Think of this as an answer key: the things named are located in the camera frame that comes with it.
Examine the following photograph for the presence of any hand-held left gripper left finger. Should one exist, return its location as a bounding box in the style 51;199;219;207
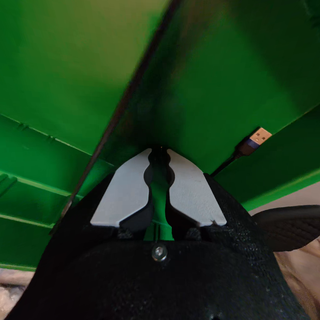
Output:
90;148;154;234

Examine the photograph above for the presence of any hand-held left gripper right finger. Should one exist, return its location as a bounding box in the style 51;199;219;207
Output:
165;149;227;233

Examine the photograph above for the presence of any black blue-banded USB cable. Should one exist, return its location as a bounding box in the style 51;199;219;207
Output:
211;127;272;177

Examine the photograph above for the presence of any green plastic bin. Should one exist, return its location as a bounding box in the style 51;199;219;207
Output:
0;0;320;272

